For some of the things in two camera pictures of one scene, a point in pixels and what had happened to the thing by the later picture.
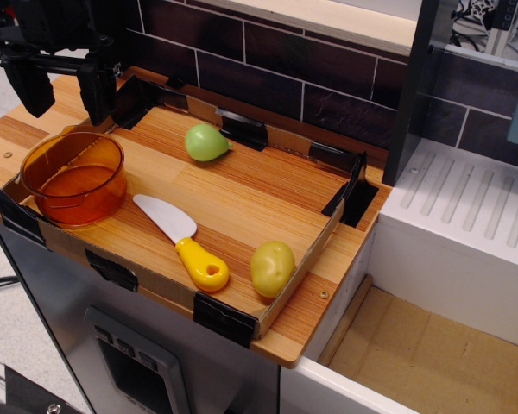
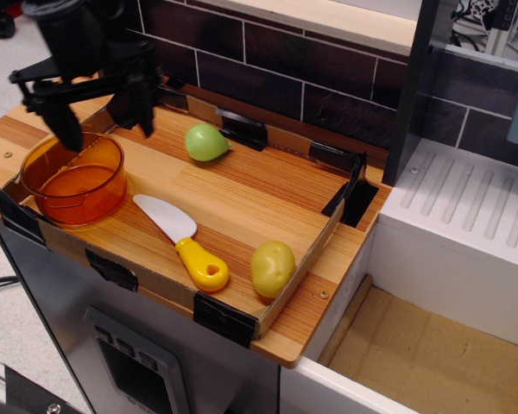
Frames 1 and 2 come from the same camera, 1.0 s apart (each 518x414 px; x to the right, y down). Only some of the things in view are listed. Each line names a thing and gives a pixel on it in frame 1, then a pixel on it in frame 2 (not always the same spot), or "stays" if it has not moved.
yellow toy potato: x=272 y=263 stays
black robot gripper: x=56 y=34 -> x=85 y=65
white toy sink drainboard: x=457 y=235 stays
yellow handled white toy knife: x=207 y=273 stays
